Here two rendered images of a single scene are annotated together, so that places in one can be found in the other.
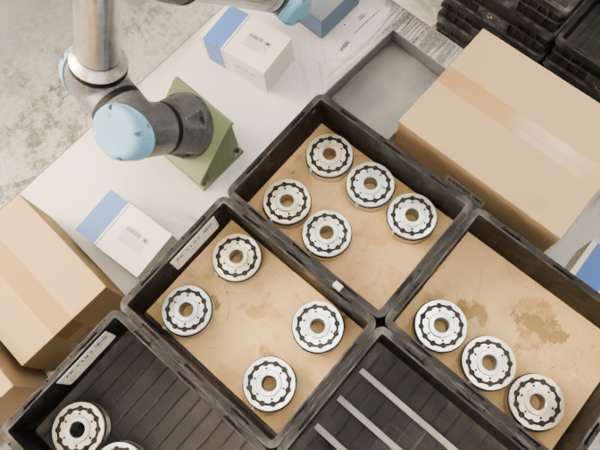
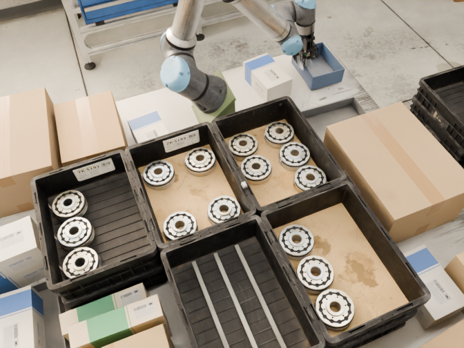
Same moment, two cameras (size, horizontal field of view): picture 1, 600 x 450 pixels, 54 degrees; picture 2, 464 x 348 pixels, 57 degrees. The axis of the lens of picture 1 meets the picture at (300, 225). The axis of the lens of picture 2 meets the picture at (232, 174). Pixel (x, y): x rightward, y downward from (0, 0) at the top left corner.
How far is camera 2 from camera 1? 0.54 m
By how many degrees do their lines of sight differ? 20
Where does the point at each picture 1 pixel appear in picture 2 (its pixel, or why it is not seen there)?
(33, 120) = not seen: hidden behind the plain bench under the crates
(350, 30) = (330, 92)
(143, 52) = not seen: hidden behind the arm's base
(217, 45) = (250, 69)
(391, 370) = (254, 255)
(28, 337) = (72, 152)
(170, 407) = (121, 217)
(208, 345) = (159, 197)
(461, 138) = (358, 147)
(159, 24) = not seen: hidden behind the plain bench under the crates
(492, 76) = (394, 125)
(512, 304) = (349, 251)
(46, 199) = (123, 110)
